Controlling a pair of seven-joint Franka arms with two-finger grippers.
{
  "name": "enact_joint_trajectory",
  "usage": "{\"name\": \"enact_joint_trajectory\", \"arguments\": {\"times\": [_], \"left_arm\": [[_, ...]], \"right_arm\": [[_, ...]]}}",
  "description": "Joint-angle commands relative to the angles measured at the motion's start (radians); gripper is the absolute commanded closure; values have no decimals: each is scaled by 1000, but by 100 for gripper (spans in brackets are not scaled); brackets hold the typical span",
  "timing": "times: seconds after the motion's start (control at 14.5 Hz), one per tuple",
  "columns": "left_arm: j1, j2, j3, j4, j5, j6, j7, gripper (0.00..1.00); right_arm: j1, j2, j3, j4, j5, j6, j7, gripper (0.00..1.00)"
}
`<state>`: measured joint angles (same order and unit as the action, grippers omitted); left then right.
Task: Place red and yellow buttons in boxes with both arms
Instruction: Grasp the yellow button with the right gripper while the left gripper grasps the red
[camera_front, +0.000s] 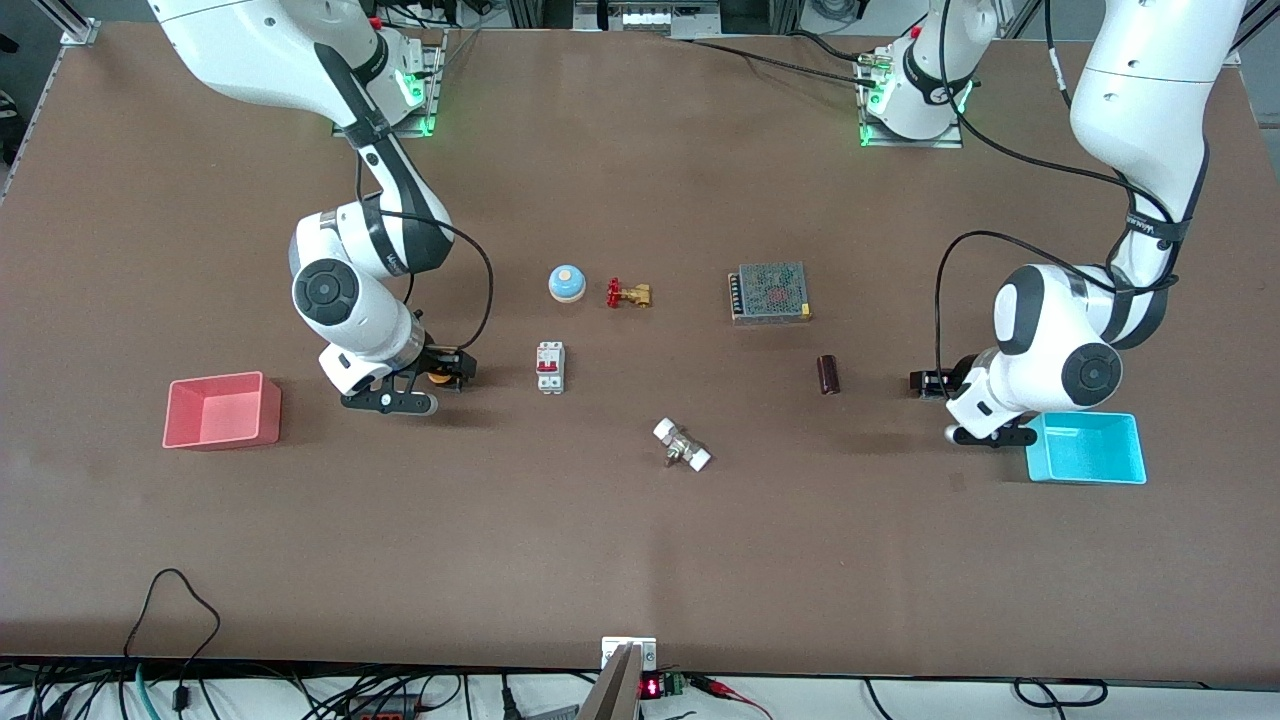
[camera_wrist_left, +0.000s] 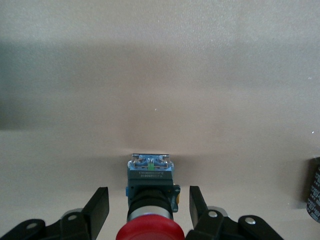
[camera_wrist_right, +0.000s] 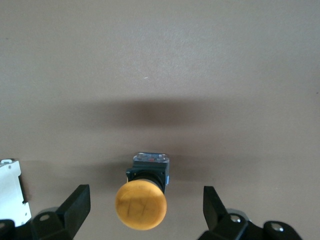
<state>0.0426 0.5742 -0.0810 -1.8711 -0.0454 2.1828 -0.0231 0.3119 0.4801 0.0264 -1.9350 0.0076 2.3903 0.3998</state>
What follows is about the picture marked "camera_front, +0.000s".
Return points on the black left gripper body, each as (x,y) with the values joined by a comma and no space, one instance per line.
(962,375)

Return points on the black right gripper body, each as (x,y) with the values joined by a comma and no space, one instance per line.
(437,359)

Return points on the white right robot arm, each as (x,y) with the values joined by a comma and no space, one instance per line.
(250,50)

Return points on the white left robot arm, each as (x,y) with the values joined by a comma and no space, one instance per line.
(1150,100)

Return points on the white circuit breaker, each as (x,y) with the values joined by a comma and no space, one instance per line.
(550,368)

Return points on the brown cylinder capacitor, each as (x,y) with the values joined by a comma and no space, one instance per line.
(828,375)

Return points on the blue round bell button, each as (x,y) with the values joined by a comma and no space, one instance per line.
(566,285)

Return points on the cyan plastic box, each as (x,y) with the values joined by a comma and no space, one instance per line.
(1085,455)

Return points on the metal mesh power supply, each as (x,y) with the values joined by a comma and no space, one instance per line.
(770,292)

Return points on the pink plastic box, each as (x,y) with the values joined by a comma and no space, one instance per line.
(220,415)

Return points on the white and silver pipe fitting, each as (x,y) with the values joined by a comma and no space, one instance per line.
(682,446)

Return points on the grey aluminium beam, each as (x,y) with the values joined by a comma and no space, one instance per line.
(615,695)

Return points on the red clip lead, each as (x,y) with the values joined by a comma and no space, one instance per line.
(715,687)

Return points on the red LED display module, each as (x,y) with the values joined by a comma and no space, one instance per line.
(650,688)

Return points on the white power strip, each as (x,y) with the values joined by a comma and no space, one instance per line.
(645,20)

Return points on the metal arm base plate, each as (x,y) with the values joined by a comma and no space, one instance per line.
(950,141)
(432,110)

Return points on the white metal mount bracket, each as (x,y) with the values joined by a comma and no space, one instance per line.
(645,650)

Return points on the aluminium frame profile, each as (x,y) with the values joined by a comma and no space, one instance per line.
(1262,22)
(80,30)

